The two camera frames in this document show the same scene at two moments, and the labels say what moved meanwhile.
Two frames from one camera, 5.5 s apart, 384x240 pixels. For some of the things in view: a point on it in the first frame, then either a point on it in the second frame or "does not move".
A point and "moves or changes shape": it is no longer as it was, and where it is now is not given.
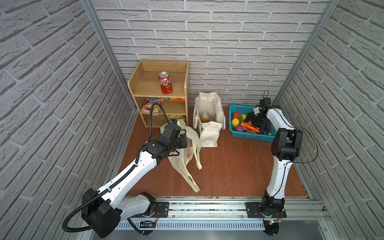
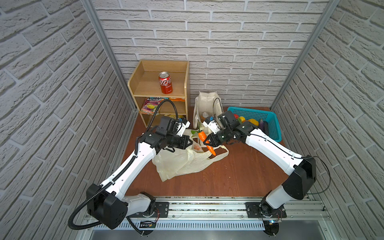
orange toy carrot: (249, 126) moves or changes shape
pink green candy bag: (146, 107) does not move
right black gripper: (250, 118) to (213, 144)
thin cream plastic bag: (182, 161) moves or changes shape
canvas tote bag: (208, 132) does not move
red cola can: (165, 80) does not move
